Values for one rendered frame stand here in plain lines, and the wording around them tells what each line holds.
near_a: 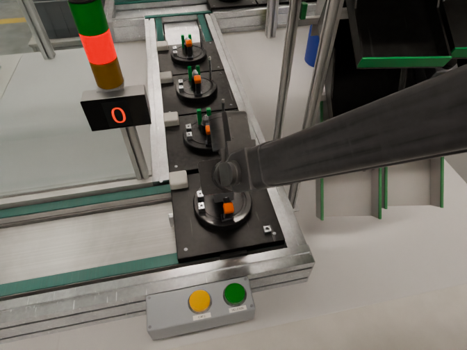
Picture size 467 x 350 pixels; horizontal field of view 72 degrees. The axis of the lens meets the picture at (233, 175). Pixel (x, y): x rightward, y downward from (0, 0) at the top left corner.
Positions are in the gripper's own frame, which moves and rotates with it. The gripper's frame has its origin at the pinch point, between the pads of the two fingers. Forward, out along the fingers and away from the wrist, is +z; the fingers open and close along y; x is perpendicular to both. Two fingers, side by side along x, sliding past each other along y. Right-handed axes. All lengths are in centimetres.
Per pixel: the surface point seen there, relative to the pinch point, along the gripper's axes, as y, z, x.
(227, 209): 0.3, -5.2, 6.9
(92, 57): 20.3, -12.0, -23.4
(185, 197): 8.5, 10.9, 4.0
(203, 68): -5, 51, -41
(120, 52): 29, 87, -65
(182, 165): 8.0, 18.2, -4.3
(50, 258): 41.0, 10.5, 13.2
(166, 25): 6, 91, -78
